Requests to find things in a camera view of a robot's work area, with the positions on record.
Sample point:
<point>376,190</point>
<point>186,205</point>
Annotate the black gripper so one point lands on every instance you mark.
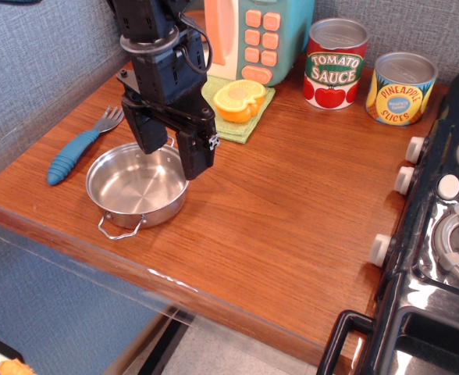
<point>165,84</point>

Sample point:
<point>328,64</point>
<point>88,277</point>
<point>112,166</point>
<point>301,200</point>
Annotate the orange half toy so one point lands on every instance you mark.
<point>240,100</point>

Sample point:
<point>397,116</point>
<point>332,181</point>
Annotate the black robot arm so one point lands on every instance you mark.
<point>151,20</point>

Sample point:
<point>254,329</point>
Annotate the small steel pan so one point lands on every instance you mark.
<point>134,190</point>

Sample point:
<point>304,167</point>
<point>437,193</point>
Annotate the green cloth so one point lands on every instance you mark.
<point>238,132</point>

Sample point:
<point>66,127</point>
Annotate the teal toy microwave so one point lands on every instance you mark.
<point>253,40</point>

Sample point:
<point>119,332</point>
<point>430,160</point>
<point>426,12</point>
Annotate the tomato sauce can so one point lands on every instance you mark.
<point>334,61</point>

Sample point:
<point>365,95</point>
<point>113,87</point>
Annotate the pineapple slices can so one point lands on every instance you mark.
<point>400,89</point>

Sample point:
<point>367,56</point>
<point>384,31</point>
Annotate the white stove knob lower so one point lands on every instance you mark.
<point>379,249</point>

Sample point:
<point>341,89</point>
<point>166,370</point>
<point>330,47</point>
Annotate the white stove knob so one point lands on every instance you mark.
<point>379,249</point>
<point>414,149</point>
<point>403,180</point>

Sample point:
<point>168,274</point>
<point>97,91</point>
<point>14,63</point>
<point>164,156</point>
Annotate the white stove knob middle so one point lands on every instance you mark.
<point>403,180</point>

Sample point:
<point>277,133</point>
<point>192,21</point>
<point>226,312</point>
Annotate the white stove knob upper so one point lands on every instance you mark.
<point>414,149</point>

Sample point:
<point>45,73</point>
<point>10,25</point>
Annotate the orange fuzzy object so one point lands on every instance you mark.
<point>15,367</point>

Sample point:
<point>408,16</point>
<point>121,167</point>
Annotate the black toy stove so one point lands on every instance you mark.
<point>415,328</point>

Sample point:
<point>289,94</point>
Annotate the blue handled fork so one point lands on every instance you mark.
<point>68,157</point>

